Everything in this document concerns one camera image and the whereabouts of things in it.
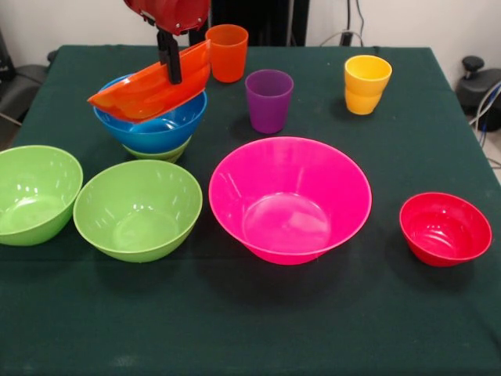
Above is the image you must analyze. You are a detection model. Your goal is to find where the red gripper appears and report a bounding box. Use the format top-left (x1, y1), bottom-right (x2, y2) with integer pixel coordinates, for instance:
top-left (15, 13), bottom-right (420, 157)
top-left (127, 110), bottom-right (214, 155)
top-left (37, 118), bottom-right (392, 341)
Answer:
top-left (124, 0), bottom-right (212, 85)

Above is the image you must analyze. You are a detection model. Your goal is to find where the orange plastic bowl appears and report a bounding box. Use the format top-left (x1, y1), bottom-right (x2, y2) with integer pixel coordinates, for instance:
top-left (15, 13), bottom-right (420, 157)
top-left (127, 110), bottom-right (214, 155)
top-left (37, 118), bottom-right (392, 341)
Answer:
top-left (87, 38), bottom-right (213, 125)

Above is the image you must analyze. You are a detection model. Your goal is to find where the blue plastic bowl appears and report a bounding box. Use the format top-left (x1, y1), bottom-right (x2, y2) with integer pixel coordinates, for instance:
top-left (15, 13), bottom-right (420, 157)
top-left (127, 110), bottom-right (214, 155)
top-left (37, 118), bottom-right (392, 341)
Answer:
top-left (92, 74), bottom-right (208, 154)

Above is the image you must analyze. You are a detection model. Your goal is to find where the large green plastic bowl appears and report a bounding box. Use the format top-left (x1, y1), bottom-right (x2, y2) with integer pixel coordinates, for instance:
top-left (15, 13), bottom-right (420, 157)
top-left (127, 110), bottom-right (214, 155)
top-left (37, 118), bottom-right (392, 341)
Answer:
top-left (72, 159), bottom-right (204, 263)
top-left (0, 144), bottom-right (85, 247)

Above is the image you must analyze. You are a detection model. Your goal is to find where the pink plastic bowl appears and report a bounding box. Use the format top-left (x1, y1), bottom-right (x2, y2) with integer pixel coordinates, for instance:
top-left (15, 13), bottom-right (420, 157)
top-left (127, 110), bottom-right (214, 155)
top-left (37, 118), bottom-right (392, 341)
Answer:
top-left (207, 136), bottom-right (373, 266)

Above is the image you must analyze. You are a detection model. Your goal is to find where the orange plastic cup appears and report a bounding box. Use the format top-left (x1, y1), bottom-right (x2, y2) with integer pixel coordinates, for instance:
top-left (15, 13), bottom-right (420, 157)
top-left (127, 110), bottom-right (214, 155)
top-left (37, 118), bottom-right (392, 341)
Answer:
top-left (205, 23), bottom-right (250, 84)

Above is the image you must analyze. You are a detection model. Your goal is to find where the small green plastic bowl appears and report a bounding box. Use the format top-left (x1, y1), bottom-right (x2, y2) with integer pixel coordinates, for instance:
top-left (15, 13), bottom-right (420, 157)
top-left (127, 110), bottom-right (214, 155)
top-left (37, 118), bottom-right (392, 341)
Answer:
top-left (122, 132), bottom-right (193, 164)

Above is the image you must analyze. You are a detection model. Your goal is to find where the purple plastic cup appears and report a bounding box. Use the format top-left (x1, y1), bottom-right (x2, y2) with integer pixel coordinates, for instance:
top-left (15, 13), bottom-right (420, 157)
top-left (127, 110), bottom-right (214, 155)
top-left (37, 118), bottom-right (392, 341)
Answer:
top-left (244, 69), bottom-right (295, 135)

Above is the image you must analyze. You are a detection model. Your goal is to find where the black office chair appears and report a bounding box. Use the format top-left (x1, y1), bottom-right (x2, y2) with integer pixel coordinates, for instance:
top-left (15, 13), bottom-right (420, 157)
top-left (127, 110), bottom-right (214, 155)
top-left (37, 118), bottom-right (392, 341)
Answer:
top-left (0, 29), bottom-right (59, 126)

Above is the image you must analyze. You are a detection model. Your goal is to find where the yellow plastic cup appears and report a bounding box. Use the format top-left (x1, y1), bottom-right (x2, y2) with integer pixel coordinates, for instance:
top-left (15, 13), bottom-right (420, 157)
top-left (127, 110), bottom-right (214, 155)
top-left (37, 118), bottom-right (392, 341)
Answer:
top-left (344, 54), bottom-right (393, 97)
top-left (344, 88), bottom-right (383, 116)

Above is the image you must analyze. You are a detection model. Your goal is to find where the dark green tablecloth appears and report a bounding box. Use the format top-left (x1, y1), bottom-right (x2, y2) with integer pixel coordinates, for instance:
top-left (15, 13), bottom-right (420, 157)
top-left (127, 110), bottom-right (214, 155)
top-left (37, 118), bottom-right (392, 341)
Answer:
top-left (0, 45), bottom-right (501, 376)

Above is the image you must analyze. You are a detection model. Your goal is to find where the black equipment base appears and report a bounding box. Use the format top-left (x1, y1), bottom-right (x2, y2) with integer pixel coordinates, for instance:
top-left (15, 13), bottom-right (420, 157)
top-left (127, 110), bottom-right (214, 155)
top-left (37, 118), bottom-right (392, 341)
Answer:
top-left (456, 56), bottom-right (501, 115)

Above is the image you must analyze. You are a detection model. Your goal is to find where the small red plastic bowl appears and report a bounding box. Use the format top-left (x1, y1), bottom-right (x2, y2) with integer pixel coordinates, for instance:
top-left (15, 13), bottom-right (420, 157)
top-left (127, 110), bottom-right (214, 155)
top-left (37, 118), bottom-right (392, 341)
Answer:
top-left (398, 191), bottom-right (493, 268)

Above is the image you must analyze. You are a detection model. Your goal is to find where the bundle of grey cables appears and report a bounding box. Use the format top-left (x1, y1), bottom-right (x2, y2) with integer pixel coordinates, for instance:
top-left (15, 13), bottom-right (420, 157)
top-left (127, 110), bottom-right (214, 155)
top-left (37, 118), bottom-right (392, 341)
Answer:
top-left (468, 80), bottom-right (501, 136)

